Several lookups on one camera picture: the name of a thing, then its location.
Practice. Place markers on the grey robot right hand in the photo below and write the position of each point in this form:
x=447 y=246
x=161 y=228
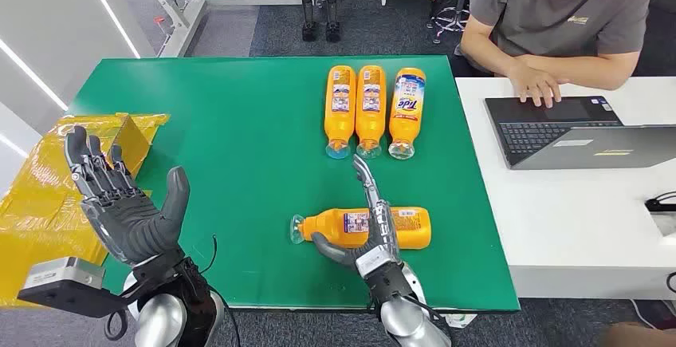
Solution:
x=384 y=228

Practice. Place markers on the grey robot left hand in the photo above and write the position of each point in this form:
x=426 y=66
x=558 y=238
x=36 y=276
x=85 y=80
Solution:
x=132 y=223

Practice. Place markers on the orange detergent bottle clear cap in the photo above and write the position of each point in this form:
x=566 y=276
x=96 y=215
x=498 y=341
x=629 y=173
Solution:
x=371 y=122
x=327 y=228

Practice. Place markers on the person's right forearm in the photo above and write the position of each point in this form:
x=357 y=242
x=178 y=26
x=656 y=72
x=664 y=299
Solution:
x=486 y=59

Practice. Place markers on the person's left forearm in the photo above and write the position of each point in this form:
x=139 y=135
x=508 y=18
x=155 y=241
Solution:
x=581 y=70

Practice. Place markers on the orange Tide detergent bottle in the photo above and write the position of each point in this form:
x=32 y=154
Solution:
x=405 y=128

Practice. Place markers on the orange detergent bottle blue cap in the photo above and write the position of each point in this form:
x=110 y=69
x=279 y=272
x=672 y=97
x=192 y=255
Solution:
x=339 y=122

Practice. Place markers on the yellow taped cardboard box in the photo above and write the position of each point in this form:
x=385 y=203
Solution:
x=42 y=202

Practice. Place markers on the green table mat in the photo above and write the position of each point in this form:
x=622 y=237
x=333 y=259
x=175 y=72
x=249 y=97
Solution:
x=237 y=122

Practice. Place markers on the dark grey open laptop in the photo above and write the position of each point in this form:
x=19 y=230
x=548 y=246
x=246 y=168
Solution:
x=544 y=133

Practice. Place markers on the white desk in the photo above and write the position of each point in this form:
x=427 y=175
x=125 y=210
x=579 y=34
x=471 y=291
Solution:
x=570 y=218

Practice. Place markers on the person's right hand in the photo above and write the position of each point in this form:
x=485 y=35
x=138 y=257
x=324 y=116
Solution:
x=530 y=83

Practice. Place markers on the black humanoid robot legs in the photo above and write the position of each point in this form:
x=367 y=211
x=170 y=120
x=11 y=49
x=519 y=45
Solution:
x=307 y=30

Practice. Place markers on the tan rounded object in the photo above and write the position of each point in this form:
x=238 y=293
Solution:
x=633 y=336

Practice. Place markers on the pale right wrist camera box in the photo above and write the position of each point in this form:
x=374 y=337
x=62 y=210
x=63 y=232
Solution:
x=376 y=261

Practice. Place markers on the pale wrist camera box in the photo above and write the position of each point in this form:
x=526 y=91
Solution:
x=63 y=273
x=376 y=261

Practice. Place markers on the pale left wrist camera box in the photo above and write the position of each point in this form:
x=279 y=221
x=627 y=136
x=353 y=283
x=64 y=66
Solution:
x=63 y=273

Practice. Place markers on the black left camera mount bracket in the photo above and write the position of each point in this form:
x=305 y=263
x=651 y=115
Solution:
x=74 y=299

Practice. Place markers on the white metal frame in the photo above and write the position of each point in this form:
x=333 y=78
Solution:
x=182 y=27

